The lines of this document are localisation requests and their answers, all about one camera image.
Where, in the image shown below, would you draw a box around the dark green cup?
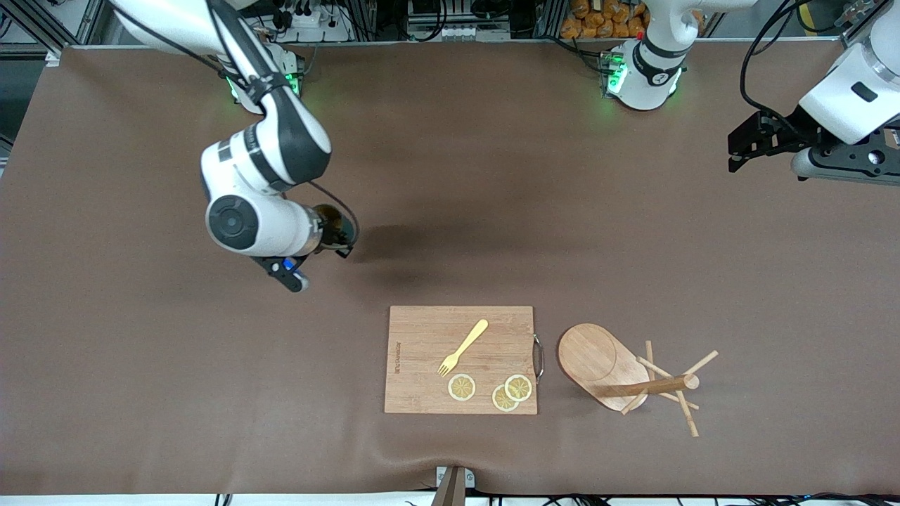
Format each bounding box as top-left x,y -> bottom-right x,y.
312,203 -> 356,248

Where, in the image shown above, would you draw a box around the bamboo cutting board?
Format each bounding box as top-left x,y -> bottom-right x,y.
384,306 -> 546,415

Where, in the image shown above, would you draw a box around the yellow plastic fork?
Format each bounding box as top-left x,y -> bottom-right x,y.
437,319 -> 489,378

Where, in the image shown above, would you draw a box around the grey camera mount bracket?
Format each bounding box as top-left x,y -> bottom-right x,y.
430,465 -> 477,506

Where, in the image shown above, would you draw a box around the brown table mat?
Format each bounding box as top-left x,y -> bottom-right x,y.
0,39 -> 900,497

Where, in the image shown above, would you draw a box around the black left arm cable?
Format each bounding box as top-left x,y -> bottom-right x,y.
739,0 -> 855,138

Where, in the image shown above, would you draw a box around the orange snack bags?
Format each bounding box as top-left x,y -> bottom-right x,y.
560,0 -> 651,40

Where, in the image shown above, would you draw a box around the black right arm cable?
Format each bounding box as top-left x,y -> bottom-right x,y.
308,180 -> 361,244

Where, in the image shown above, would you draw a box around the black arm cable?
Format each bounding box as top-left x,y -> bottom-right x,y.
308,180 -> 361,244
739,0 -> 855,138

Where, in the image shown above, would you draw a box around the white power strip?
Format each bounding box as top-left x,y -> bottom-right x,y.
271,4 -> 354,43

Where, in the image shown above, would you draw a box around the wooden mug tree rack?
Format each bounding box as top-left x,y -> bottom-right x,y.
557,323 -> 719,438

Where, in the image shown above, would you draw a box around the aluminium frame strut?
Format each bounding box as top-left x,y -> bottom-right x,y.
0,0 -> 106,65
837,0 -> 883,51

